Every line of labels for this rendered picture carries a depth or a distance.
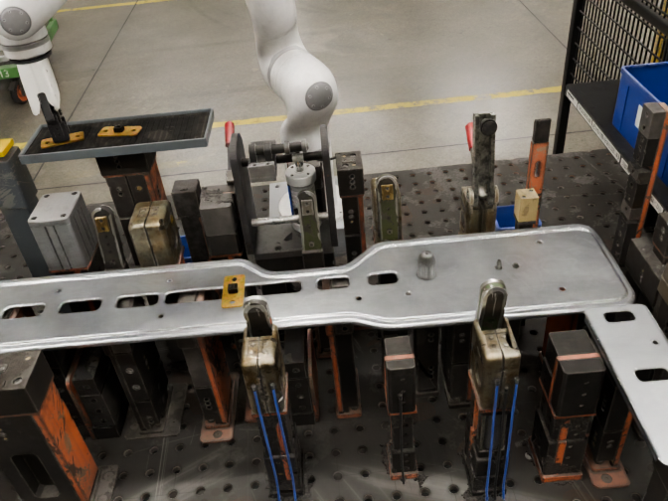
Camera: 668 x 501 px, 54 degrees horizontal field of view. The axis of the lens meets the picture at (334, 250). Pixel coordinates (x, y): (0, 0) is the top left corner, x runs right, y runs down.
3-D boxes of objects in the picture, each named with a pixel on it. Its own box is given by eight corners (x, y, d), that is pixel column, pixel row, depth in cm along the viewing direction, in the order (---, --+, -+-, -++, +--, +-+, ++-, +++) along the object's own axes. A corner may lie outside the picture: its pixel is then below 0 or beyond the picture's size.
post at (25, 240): (48, 323, 157) (-29, 165, 130) (58, 302, 163) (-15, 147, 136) (79, 321, 157) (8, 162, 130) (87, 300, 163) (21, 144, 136)
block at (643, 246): (625, 399, 126) (659, 280, 107) (601, 353, 135) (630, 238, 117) (640, 398, 126) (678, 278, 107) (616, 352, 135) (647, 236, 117)
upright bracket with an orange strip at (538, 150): (511, 326, 143) (535, 120, 113) (510, 322, 144) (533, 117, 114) (525, 325, 143) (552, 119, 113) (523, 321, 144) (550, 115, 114)
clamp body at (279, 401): (260, 508, 114) (225, 375, 93) (263, 448, 124) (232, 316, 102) (313, 504, 114) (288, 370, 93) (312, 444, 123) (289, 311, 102)
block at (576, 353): (535, 488, 112) (556, 380, 95) (518, 434, 121) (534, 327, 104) (590, 483, 112) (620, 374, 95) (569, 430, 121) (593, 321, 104)
